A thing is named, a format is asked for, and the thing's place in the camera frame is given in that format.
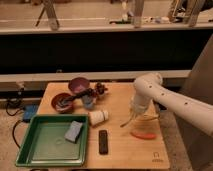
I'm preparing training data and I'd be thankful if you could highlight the black ladle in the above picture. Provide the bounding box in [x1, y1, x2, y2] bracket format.
[57, 88, 93, 107]

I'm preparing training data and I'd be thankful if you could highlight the white paper cup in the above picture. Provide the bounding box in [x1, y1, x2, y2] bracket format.
[89, 110, 109, 126]

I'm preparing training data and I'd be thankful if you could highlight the black remote control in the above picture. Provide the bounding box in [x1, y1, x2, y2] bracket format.
[99, 130, 108, 155]

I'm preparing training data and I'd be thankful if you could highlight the purple bowl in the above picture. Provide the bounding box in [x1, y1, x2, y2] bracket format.
[68, 77, 90, 94]

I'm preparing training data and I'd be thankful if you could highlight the orange carrot toy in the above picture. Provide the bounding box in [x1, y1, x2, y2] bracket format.
[130, 132, 157, 140]

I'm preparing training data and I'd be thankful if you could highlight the blue sponge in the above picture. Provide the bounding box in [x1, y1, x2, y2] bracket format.
[65, 121, 83, 143]

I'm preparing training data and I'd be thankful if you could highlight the blue power box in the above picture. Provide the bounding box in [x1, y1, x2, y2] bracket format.
[22, 105, 38, 123]

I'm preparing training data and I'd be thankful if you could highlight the dark red bowl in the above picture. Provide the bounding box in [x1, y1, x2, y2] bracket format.
[51, 93, 74, 113]

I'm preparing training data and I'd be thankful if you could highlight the wooden table board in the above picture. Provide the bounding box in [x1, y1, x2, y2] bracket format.
[36, 81, 171, 170]

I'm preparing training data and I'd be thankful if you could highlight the black cable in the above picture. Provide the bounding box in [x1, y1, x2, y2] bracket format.
[5, 89, 25, 117]

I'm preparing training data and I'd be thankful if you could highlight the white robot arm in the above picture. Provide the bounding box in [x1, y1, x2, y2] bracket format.
[130, 73, 213, 137]

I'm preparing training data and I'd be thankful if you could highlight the green plastic tray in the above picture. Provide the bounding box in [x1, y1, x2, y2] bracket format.
[15, 114, 89, 168]

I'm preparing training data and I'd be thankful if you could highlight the yellow handled fork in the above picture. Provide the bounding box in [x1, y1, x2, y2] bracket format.
[120, 118, 133, 128]

